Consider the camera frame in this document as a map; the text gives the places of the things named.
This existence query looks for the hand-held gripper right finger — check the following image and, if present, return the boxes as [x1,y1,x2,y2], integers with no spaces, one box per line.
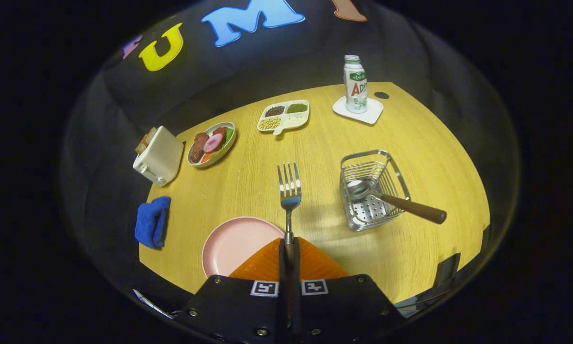
[294,236,406,341]

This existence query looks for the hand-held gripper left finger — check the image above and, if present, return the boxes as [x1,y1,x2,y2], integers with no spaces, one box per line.
[177,237,287,343]

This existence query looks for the wooden-handled metal fork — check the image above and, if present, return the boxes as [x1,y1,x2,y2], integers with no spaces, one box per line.
[276,161,303,330]

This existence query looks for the wooden-handled metal spoon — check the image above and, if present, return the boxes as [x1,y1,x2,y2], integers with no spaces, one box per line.
[346,179,447,225]

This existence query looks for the pink round plate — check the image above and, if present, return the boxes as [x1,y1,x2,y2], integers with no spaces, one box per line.
[202,217,286,279]

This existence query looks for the grey round food plate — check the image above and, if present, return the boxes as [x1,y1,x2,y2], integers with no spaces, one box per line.
[187,121,236,168]

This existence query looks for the blue folded towel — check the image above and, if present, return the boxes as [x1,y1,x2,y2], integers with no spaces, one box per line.
[134,196,171,250]

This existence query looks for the pink ham slice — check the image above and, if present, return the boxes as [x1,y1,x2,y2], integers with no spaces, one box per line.
[203,133,224,153]

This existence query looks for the long red meat slice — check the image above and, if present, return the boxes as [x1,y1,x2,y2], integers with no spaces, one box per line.
[191,132,210,163]

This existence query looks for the white divided dish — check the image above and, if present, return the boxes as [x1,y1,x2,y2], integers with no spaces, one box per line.
[257,99,310,136]

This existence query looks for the white toaster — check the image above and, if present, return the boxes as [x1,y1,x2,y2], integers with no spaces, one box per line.
[133,126,184,187]

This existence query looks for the white square coaster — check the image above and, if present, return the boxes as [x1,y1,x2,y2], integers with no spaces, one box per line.
[332,97,384,125]

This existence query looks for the white green-capped drink bottle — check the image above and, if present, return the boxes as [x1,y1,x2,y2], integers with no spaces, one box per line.
[343,55,369,114]

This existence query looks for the black backdrop cloth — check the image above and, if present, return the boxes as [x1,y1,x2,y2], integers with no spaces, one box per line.
[60,0,521,316]

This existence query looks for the metal wire basket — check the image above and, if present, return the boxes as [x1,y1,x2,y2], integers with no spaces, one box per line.
[340,149,411,232]

